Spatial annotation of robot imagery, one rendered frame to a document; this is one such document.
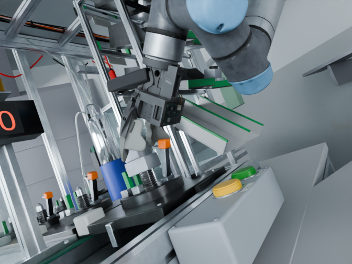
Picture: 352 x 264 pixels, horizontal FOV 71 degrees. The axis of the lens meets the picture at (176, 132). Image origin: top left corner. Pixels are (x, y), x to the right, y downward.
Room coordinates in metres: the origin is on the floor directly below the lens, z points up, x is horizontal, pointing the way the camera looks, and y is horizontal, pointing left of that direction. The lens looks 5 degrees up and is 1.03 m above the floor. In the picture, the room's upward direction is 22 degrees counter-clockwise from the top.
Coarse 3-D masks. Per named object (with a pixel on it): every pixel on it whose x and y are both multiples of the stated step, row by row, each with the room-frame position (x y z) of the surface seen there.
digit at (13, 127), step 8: (0, 104) 0.43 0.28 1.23; (8, 104) 0.44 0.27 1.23; (0, 112) 0.43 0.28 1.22; (8, 112) 0.44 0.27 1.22; (16, 112) 0.45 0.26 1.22; (0, 120) 0.43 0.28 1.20; (8, 120) 0.44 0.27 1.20; (16, 120) 0.45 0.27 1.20; (0, 128) 0.42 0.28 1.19; (8, 128) 0.43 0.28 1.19; (16, 128) 0.44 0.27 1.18
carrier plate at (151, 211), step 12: (216, 168) 0.58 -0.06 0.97; (192, 180) 0.53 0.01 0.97; (180, 192) 0.44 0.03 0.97; (192, 192) 0.45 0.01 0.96; (144, 204) 0.46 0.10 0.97; (156, 204) 0.41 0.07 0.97; (168, 204) 0.39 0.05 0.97; (180, 204) 0.41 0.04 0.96; (108, 216) 0.49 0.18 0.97; (120, 216) 0.43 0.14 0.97; (132, 216) 0.41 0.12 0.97; (144, 216) 0.40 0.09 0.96; (156, 216) 0.38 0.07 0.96; (96, 228) 0.47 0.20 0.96; (120, 228) 0.43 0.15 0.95
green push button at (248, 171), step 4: (244, 168) 0.41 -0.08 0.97; (248, 168) 0.40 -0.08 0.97; (252, 168) 0.40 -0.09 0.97; (236, 172) 0.40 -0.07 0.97; (240, 172) 0.39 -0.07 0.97; (244, 172) 0.39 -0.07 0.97; (248, 172) 0.39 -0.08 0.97; (252, 172) 0.39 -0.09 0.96; (232, 176) 0.40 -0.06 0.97; (236, 176) 0.39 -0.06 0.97; (240, 176) 0.39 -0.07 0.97; (244, 176) 0.39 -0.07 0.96; (248, 176) 0.39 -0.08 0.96
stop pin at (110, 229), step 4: (108, 224) 0.43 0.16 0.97; (112, 224) 0.43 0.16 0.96; (108, 228) 0.43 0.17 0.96; (112, 228) 0.43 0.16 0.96; (116, 228) 0.44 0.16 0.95; (108, 232) 0.43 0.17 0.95; (112, 232) 0.43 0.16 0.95; (116, 232) 0.43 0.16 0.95; (112, 236) 0.43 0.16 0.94; (116, 236) 0.43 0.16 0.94; (112, 240) 0.43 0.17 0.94; (116, 240) 0.43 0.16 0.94; (120, 240) 0.43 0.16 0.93; (112, 244) 0.43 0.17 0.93; (116, 244) 0.43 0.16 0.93; (120, 244) 0.43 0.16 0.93
